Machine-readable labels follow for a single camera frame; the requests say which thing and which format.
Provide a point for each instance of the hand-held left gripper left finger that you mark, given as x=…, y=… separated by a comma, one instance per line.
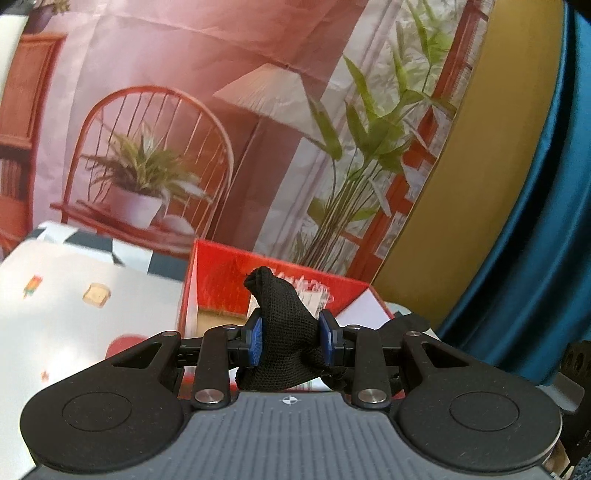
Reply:
x=256, y=340

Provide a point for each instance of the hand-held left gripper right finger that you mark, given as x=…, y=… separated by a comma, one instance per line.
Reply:
x=327, y=340

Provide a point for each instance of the black knitted cloth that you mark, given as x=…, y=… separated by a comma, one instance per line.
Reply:
x=286, y=323

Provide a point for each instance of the red strawberry print cardboard box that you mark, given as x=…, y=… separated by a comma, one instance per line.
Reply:
x=221, y=277

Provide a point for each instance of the blue curtain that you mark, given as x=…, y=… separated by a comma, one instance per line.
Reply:
x=531, y=230

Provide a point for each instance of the geometric patterned cloth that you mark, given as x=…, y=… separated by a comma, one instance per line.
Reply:
x=92, y=242

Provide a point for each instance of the wall poster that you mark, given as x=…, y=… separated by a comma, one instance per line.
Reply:
x=184, y=69

